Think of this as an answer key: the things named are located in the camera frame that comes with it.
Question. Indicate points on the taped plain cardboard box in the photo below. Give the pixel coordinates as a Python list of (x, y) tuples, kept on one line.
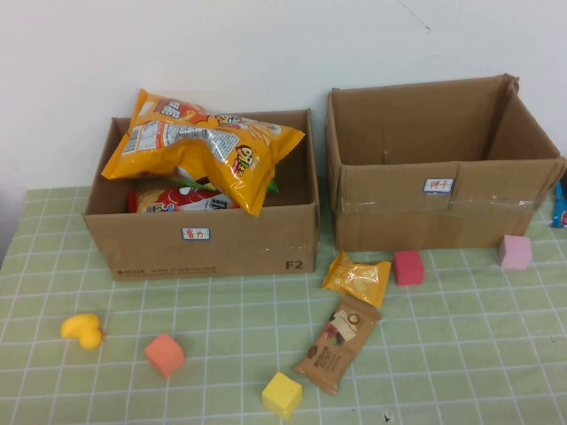
[(398, 226)]

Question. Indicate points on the clear packing tape strip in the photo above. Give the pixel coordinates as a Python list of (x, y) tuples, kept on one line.
[(398, 205)]

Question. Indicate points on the cardboard box marked F2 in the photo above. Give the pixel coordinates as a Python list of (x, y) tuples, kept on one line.
[(199, 259)]

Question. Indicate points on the white label on F2 box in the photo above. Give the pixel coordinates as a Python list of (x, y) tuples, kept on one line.
[(196, 234)]

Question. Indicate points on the orange foam cube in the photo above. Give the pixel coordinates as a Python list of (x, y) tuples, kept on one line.
[(165, 356)]

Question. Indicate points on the large yellow chip bag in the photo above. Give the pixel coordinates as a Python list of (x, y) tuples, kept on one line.
[(199, 161)]

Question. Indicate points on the green checkered tablecloth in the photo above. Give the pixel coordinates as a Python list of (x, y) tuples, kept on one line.
[(221, 332)]

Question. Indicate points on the green snack bag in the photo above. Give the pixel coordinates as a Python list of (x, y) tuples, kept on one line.
[(186, 182)]

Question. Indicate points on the red foam cube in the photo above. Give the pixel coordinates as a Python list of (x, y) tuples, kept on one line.
[(408, 269)]

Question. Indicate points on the brown snack bar packet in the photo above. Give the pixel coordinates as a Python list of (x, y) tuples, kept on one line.
[(341, 341)]

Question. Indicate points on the small yellow snack packet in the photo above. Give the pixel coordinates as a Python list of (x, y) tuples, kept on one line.
[(356, 279)]

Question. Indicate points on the pink foam cube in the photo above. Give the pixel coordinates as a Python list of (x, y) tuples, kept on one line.
[(515, 253)]

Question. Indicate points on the yellow rubber duck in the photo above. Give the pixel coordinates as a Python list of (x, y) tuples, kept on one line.
[(82, 329)]

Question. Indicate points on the red chip bag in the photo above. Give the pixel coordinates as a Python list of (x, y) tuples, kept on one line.
[(159, 199)]

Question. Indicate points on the white label on taped box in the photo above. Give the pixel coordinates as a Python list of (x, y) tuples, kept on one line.
[(438, 185)]

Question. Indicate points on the orange chip bag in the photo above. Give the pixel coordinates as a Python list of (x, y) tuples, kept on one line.
[(155, 104)]

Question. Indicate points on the yellow foam cube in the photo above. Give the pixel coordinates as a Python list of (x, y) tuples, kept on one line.
[(281, 395)]

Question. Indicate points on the blue snack packet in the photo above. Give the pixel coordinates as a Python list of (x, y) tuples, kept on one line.
[(561, 208)]

